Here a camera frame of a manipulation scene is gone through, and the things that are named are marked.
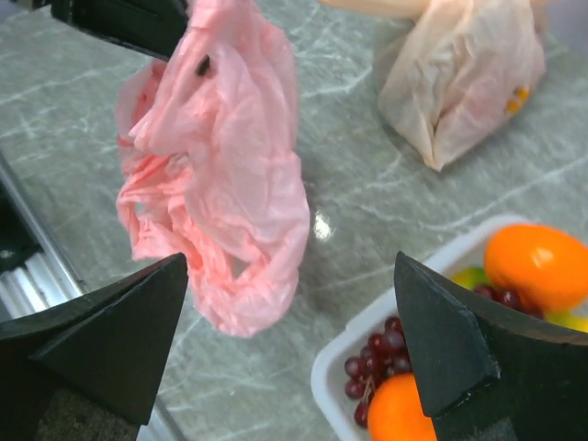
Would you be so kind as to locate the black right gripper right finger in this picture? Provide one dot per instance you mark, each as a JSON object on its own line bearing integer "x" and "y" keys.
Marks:
{"x": 487, "y": 372}

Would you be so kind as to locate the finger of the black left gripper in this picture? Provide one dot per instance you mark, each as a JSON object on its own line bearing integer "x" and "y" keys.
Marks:
{"x": 150, "y": 27}

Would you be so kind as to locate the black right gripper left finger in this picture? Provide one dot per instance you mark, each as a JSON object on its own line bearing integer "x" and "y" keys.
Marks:
{"x": 90, "y": 368}

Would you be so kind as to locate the pink plastic bag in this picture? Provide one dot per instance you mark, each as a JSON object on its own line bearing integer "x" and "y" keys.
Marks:
{"x": 207, "y": 150}

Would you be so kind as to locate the orange fake orange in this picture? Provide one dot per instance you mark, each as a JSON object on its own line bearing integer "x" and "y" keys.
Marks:
{"x": 396, "y": 413}
{"x": 545, "y": 266}

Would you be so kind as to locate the tied beige plastic bag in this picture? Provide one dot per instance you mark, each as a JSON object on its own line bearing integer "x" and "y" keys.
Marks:
{"x": 455, "y": 71}

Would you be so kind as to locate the dark red grape bunch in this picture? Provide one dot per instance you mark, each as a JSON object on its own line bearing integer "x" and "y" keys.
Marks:
{"x": 383, "y": 356}

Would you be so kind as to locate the white plastic fruit basket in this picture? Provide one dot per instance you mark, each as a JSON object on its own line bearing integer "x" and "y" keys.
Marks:
{"x": 328, "y": 377}

